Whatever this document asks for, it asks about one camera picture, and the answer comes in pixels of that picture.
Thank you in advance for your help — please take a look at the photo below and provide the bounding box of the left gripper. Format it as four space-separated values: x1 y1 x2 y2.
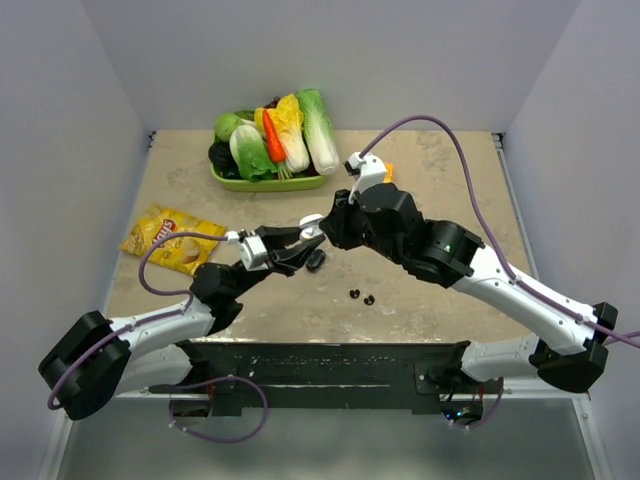
228 224 325 300

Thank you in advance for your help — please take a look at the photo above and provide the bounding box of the white earbud charging case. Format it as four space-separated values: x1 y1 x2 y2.
299 214 324 241

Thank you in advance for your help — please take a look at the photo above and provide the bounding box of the black earbud charging case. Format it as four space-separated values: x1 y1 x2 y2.
305 249 327 273

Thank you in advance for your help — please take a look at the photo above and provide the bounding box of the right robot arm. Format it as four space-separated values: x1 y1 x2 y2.
320 183 618 393

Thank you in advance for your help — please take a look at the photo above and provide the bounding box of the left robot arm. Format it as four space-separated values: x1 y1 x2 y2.
38 226 325 420

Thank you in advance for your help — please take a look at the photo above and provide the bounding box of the green plastic tray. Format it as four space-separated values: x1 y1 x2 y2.
210 163 328 193

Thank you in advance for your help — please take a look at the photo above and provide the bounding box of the orange juice box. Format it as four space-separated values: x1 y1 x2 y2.
383 162 394 183

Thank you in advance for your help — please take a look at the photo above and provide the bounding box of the yellow chips bag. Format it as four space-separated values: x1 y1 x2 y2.
119 203 226 276

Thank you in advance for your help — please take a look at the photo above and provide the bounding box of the orange carrot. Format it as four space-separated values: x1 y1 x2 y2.
262 109 292 180

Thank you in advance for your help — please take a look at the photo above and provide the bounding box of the napa cabbage right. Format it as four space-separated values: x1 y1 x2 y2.
295 89 340 176

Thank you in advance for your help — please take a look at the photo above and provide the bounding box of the green white bok choy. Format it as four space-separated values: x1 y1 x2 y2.
229 125 277 182

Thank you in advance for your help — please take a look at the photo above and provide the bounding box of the black toy vegetable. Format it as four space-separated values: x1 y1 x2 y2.
208 141 236 168

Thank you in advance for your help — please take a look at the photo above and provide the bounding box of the yellow leaf cabbage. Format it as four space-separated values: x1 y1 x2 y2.
270 94 310 174

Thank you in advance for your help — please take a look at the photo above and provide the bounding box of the round green vegetable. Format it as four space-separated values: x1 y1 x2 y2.
214 113 244 142

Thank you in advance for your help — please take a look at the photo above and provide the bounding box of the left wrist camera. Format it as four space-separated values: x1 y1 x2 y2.
237 235 268 271

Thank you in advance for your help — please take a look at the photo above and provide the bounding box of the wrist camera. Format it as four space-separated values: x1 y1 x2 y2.
237 235 268 271
344 152 389 204

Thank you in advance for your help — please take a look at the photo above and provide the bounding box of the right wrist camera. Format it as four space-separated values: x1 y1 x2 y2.
344 152 389 204

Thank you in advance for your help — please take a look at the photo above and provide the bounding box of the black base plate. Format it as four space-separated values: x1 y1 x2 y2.
150 342 501 416

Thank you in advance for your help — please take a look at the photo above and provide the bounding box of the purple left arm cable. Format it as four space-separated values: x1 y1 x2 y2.
46 230 244 411

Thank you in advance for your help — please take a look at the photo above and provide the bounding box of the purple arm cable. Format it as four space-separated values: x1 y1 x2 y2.
359 115 640 349
46 230 244 411

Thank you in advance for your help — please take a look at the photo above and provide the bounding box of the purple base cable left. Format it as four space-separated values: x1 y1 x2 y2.
168 375 269 444

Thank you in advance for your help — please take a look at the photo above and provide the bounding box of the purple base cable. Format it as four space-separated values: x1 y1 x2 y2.
448 379 507 431
168 375 269 444

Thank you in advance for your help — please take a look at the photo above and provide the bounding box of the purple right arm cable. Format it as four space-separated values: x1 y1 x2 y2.
359 115 640 349

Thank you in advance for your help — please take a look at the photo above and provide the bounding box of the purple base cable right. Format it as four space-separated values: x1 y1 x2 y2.
448 379 507 431

